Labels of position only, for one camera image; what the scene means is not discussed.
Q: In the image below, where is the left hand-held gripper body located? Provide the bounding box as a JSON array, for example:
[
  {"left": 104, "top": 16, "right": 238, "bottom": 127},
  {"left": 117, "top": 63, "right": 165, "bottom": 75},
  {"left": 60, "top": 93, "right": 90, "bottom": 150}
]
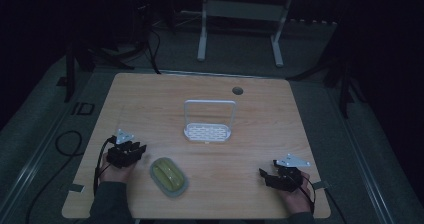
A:
[{"left": 105, "top": 128, "right": 142, "bottom": 169}]

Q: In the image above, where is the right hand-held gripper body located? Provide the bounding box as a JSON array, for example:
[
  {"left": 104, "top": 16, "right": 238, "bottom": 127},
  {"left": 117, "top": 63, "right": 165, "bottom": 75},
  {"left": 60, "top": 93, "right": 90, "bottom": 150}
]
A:
[{"left": 268, "top": 153, "right": 312, "bottom": 194}]

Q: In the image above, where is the yellow-green soap bar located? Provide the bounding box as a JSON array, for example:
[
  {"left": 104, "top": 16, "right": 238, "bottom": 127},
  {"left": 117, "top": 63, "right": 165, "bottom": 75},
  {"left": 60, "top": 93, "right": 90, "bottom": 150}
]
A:
[{"left": 152, "top": 157, "right": 185, "bottom": 191}]

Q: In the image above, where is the grey oval soap dish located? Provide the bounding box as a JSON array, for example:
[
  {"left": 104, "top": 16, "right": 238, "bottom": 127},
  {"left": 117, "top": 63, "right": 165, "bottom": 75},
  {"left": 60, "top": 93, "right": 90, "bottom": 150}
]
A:
[{"left": 149, "top": 156, "right": 190, "bottom": 199}]

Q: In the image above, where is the white drain rack with handle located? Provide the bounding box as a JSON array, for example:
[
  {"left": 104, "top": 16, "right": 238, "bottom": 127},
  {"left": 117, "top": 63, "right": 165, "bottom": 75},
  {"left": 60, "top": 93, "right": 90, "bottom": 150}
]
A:
[{"left": 183, "top": 99, "right": 238, "bottom": 143}]

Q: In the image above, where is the person's left hand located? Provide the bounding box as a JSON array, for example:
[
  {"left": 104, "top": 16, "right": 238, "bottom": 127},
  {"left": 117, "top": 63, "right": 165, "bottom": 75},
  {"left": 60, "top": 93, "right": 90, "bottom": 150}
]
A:
[{"left": 98, "top": 152, "right": 137, "bottom": 185}]

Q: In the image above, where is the person's right hand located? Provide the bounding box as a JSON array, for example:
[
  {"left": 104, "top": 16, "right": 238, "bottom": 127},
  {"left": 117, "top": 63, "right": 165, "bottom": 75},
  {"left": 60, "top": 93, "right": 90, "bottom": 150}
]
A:
[{"left": 279, "top": 171, "right": 314, "bottom": 216}]

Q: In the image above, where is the black tripod stand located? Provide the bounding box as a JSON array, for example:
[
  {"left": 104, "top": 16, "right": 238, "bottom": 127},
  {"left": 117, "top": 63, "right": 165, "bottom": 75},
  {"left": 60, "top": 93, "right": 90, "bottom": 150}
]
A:
[
  {"left": 63, "top": 38, "right": 135, "bottom": 104},
  {"left": 289, "top": 33, "right": 368, "bottom": 120}
]

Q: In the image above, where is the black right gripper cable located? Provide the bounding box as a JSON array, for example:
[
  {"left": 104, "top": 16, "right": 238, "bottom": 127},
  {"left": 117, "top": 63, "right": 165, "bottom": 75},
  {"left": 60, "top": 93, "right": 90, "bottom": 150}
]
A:
[{"left": 293, "top": 172, "right": 317, "bottom": 215}]

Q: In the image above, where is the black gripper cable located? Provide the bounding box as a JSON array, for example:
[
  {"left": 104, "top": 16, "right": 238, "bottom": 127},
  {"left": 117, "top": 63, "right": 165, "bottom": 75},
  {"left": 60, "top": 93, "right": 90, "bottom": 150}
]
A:
[
  {"left": 293, "top": 172, "right": 317, "bottom": 215},
  {"left": 92, "top": 135, "right": 118, "bottom": 196}
]

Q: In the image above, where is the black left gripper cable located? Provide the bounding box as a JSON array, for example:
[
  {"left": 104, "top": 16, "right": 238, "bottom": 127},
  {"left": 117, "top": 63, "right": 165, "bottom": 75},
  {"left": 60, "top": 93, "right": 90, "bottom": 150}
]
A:
[{"left": 92, "top": 135, "right": 118, "bottom": 196}]

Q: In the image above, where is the black floor cable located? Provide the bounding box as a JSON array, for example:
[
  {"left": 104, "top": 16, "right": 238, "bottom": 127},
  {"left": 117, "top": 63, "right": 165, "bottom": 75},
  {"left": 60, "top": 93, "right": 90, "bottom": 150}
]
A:
[{"left": 25, "top": 129, "right": 84, "bottom": 224}]

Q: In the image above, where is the black hanging cable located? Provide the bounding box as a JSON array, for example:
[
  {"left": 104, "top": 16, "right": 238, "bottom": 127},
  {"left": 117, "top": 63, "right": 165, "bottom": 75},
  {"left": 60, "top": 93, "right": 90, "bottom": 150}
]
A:
[{"left": 145, "top": 27, "right": 162, "bottom": 75}]

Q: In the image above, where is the white metal stand frame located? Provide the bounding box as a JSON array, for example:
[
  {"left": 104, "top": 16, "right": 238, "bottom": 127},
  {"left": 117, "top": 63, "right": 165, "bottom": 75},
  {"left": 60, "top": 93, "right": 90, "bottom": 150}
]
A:
[{"left": 196, "top": 0, "right": 296, "bottom": 68}]

